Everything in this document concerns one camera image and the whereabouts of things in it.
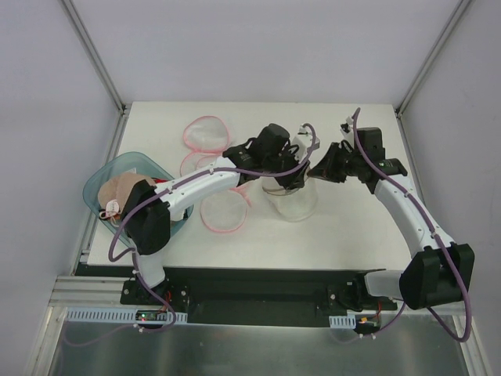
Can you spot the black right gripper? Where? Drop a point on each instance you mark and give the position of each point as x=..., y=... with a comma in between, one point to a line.
x=333, y=161

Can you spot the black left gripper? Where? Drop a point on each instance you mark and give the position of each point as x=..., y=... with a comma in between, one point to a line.
x=292, y=172

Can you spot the cream mesh laundry bag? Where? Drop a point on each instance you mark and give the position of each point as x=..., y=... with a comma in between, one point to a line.
x=292, y=205

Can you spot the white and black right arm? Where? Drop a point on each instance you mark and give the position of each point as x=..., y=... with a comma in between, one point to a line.
x=440, y=269

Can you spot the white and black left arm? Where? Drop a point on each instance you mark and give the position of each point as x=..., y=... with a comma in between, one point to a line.
x=233, y=169

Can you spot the pink-trimmed mesh bag front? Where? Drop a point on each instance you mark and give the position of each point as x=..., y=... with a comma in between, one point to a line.
x=226, y=211

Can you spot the pink-trimmed white mesh bag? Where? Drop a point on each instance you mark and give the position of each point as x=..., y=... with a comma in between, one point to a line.
x=208, y=134

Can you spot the pink-trimmed mesh bag middle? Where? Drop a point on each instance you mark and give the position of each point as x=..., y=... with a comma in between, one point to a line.
x=196, y=160

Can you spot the white black-trimmed bra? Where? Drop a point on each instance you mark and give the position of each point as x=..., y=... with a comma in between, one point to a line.
x=178, y=216

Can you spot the beige bra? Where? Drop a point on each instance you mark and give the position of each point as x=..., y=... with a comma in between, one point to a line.
x=113, y=194

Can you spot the teal plastic basket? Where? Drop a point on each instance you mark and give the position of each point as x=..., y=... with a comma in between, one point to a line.
x=98, y=176

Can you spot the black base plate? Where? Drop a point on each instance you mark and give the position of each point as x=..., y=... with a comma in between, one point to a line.
x=267, y=297

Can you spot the white slotted cable duct right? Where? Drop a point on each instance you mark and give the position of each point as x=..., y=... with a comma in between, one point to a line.
x=347, y=322

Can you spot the white slotted cable duct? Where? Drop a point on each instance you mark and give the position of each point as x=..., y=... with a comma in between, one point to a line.
x=347, y=322
x=124, y=316

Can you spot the left aluminium frame post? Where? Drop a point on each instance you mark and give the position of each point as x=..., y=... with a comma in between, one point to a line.
x=92, y=53

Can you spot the aluminium frame post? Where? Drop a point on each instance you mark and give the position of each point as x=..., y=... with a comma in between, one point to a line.
x=458, y=13
x=92, y=53

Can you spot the right aluminium frame post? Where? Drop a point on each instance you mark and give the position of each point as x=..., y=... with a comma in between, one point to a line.
x=458, y=13

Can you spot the white slotted cable duct left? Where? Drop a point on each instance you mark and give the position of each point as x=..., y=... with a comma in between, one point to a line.
x=124, y=316

